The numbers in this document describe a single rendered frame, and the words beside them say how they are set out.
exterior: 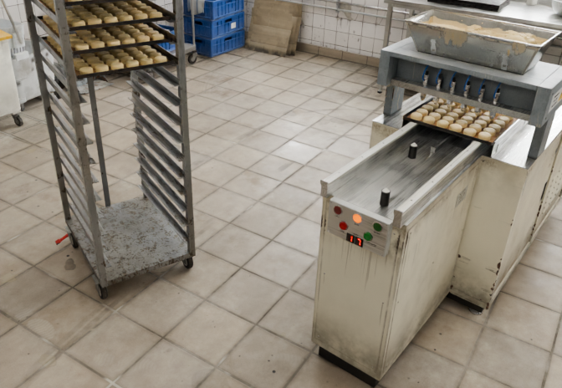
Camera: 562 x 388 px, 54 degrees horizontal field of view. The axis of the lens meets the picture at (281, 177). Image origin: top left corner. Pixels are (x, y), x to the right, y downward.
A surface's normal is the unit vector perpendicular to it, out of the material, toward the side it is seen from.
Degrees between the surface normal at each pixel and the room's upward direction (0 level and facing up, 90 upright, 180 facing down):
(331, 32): 90
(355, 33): 90
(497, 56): 115
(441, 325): 0
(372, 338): 90
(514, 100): 90
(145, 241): 0
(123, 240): 0
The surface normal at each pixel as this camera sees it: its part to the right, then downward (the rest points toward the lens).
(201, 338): 0.04, -0.87
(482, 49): -0.57, 0.70
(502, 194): -0.62, 0.37
